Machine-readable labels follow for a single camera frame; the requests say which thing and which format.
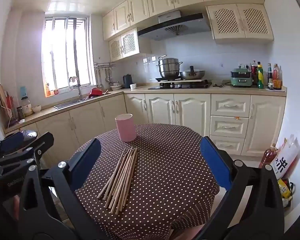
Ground large glass jar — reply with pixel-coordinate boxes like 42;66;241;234
21;96;33;117

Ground wide cream lattice door cabinet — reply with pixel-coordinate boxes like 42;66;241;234
206;4;275;42

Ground cream lower kitchen cabinets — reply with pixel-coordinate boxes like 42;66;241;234
5;93;287;160

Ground green electric cooker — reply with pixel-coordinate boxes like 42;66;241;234
230;68;253;87

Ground brown polka dot tablecloth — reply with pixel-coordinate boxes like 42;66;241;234
74;123;220;240

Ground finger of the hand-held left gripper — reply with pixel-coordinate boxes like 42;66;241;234
0;132;55;175
0;131;25;159

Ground metal sink faucet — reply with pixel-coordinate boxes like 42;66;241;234
69;76;83;100

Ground hanging metal spatula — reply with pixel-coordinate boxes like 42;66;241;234
105;67;113;85

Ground grey range hood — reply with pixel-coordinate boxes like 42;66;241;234
137;10;212;41

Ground red net bag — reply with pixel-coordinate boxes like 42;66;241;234
5;92;15;119

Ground white printed sack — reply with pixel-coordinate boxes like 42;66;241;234
269;134;300;180

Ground green and yellow bottle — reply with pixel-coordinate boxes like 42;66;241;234
256;62;264;89

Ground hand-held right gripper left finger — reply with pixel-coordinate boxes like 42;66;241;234
19;138;103;240

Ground wooden cutting board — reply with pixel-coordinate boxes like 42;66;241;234
0;82;12;128

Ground person's left forearm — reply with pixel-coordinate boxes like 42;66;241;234
12;194;21;222

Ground pile of wooden chopsticks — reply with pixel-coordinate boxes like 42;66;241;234
97;147;138;215

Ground red cooking oil bottle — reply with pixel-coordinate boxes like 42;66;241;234
259;144;278;169

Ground pink cylindrical cup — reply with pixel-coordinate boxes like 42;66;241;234
115;114;137;142

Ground yellow packet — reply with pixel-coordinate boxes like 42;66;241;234
277;179;291;198

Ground dark electric kettle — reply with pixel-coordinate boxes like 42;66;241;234
123;74;133;89

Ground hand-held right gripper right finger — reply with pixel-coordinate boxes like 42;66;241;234
197;136;285;240

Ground barred kitchen window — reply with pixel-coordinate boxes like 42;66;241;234
41;16;97;98

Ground stainless steel sink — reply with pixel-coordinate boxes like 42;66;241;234
54;97;95;110

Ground stainless steel steamer pot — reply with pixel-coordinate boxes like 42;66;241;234
157;56;183;79

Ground small cream lattice door cabinet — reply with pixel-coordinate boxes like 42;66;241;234
108;27;140;62

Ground dark soy sauce bottle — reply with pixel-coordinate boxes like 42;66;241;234
267;63;274;87

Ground red pot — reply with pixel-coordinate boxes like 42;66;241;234
88;88;103;99

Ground metal wall utensil rack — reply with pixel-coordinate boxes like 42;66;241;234
94;62;116;69

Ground cream cabinet drawer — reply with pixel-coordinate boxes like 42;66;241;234
211;94;251;118
210;116;249;138
209;135;245;155

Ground steel wok with lid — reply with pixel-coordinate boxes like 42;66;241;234
179;66;206;80

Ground dark rice cooker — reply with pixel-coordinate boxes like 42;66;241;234
19;129;38;142

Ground light wooden board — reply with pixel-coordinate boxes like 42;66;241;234
162;79;208;83

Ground red seasoning bottle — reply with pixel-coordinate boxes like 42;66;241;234
272;64;282;90

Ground black gas stove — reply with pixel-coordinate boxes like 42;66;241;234
147;80;212;90

